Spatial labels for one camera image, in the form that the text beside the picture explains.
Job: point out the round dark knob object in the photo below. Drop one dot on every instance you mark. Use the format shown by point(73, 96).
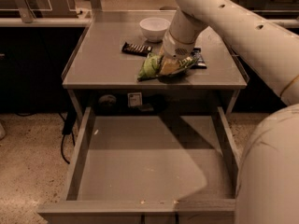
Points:
point(107, 101)

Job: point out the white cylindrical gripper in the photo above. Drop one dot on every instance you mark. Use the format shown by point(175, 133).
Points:
point(175, 49)

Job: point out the open grey top drawer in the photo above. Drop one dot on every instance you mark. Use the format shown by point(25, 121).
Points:
point(166, 169)

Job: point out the white ceramic bowl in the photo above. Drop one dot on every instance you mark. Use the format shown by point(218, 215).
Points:
point(154, 28)

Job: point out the dark striped snack bar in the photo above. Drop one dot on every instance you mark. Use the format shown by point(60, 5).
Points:
point(134, 49)

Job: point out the white label card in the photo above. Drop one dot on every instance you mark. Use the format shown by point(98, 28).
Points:
point(134, 99)

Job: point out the green jalapeno chip bag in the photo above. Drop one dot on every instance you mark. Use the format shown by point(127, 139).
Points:
point(151, 66)

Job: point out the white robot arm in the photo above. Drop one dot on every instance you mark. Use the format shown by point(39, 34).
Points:
point(267, 190)

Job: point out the dark blue snack wrapper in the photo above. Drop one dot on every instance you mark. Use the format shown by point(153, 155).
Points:
point(199, 60)

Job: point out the grey cabinet with top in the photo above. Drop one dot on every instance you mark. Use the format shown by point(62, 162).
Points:
point(100, 66)

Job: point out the white horizontal rail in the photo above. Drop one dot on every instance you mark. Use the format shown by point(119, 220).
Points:
point(51, 22)

